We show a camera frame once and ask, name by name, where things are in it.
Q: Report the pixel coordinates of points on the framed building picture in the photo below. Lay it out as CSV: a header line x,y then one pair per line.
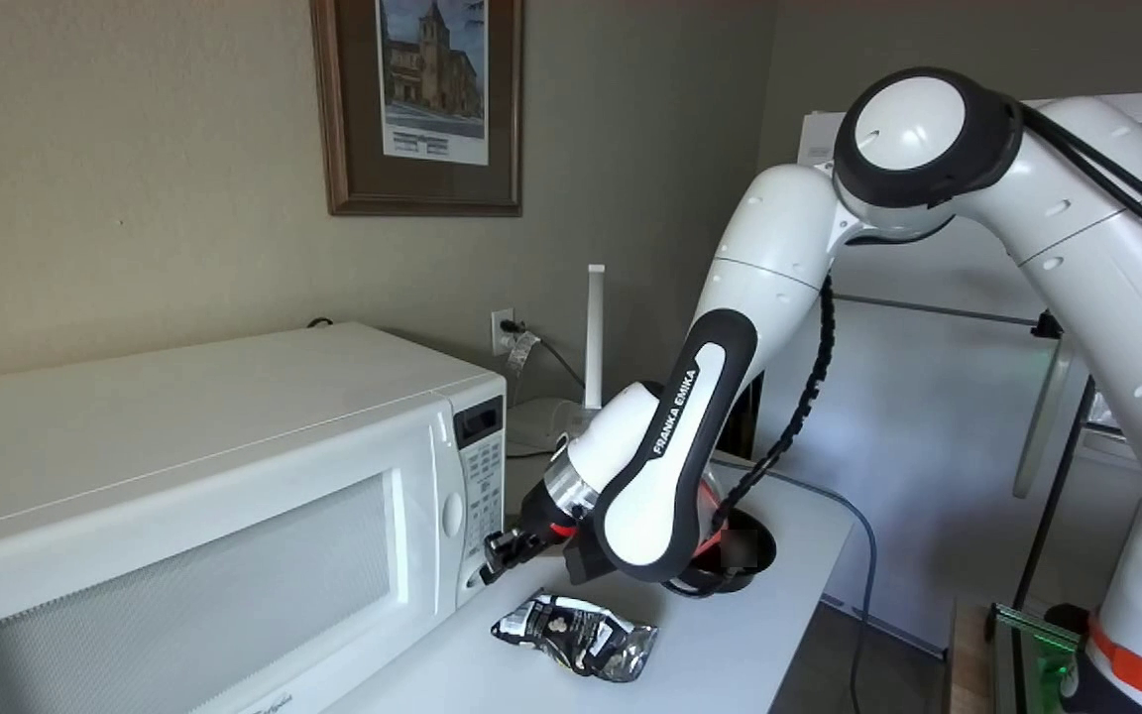
x,y
426,104

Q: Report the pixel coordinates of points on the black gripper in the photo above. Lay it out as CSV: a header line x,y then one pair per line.
x,y
549,517

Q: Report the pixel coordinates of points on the black and white snack packet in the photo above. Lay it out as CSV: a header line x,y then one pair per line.
x,y
575,636

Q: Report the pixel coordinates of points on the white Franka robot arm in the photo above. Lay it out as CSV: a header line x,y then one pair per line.
x,y
782,264

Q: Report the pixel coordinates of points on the white wall outlet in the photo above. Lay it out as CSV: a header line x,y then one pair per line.
x,y
502,324

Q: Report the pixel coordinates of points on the black bowl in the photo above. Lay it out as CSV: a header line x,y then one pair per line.
x,y
746,551

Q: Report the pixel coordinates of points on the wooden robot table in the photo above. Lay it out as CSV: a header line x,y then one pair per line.
x,y
968,670

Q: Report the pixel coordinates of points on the white microwave oven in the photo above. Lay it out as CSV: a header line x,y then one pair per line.
x,y
137,409

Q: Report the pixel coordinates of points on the white microwave door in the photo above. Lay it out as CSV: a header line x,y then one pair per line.
x,y
198,597

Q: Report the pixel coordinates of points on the black camera stand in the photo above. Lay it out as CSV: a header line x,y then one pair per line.
x,y
1053,476

